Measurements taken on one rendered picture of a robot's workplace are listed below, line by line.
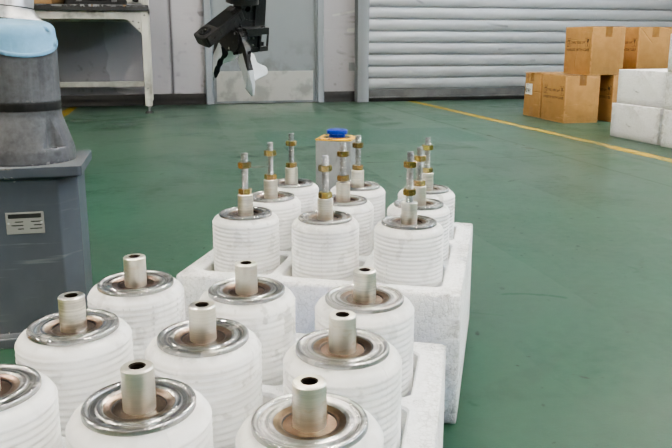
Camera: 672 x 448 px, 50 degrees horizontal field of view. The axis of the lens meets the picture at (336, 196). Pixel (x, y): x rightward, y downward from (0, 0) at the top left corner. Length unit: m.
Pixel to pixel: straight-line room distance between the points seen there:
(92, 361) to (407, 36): 5.91
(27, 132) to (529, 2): 5.96
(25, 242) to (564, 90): 3.95
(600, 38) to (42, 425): 4.55
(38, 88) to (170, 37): 4.92
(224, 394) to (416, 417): 0.17
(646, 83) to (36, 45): 3.26
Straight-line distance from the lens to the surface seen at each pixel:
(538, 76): 5.13
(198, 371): 0.58
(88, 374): 0.64
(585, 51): 4.91
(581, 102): 4.85
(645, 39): 5.10
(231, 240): 1.01
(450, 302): 0.94
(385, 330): 0.67
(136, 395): 0.51
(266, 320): 0.69
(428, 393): 0.69
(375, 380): 0.56
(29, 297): 1.30
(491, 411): 1.05
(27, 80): 1.26
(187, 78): 6.16
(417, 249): 0.96
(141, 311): 0.73
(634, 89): 4.10
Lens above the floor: 0.49
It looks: 12 degrees down
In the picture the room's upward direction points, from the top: straight up
